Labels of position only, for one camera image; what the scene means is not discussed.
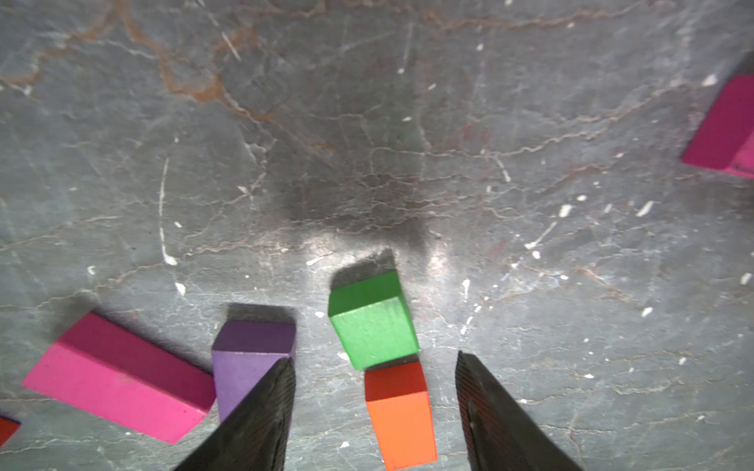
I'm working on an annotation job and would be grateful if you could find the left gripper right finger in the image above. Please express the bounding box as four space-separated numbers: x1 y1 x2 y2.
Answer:
455 351 580 471

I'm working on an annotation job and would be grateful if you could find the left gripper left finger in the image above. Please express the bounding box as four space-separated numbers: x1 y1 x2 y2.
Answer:
177 358 296 471

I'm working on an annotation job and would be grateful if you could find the purple rectangular block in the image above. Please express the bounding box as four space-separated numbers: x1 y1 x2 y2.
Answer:
211 320 296 421

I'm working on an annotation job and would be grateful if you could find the red rectangular block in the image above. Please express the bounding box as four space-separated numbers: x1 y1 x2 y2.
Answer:
0 417 21 447
365 361 438 470

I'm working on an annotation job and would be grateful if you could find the green cube block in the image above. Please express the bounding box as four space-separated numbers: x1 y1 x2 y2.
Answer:
328 271 419 370

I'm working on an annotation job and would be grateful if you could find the magenta rectangular block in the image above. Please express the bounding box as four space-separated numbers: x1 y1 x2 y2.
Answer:
681 75 753 179

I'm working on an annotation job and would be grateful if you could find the pink rectangular block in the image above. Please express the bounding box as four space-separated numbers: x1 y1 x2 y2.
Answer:
23 313 216 444

